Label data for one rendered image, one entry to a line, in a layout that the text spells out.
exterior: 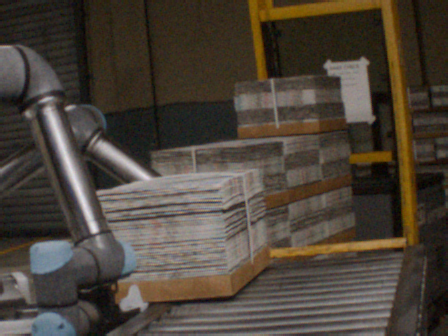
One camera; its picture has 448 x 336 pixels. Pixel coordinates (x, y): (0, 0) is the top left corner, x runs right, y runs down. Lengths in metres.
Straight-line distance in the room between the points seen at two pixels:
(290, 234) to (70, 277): 1.78
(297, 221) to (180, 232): 1.52
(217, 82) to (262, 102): 6.11
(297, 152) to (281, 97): 0.32
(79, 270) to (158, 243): 0.29
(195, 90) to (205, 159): 6.73
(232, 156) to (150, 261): 1.20
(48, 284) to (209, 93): 8.24
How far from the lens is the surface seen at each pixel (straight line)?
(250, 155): 2.99
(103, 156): 2.30
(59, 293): 1.53
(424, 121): 7.74
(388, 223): 4.11
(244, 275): 1.86
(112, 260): 1.61
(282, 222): 3.17
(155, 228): 1.79
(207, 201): 1.74
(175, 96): 9.80
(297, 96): 3.49
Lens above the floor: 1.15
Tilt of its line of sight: 3 degrees down
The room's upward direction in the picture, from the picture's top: 6 degrees counter-clockwise
